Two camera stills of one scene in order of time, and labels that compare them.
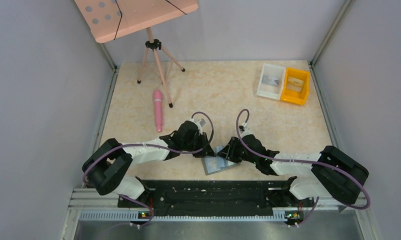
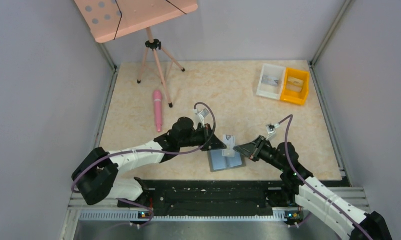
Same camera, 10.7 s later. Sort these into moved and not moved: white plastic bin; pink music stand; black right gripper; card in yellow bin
Moved: black right gripper
Not moved: card in yellow bin; pink music stand; white plastic bin
